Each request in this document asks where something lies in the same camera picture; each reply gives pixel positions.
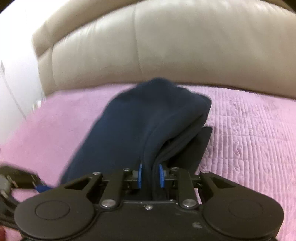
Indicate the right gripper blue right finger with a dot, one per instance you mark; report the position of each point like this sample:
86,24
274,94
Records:
161,176

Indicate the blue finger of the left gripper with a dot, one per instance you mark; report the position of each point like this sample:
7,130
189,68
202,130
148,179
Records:
42,188

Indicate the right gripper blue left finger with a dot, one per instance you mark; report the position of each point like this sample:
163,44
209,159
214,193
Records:
139,177

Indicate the navy white-striped track pants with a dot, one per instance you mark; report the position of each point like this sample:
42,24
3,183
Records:
155,124

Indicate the person's left hand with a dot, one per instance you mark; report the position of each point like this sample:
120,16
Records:
2,234

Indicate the white wardrobe doors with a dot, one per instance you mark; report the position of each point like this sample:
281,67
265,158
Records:
20,82

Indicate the pink quilted bedspread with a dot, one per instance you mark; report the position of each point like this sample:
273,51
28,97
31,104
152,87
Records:
252,143

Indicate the beige leather headboard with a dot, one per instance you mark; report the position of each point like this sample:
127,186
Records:
242,44

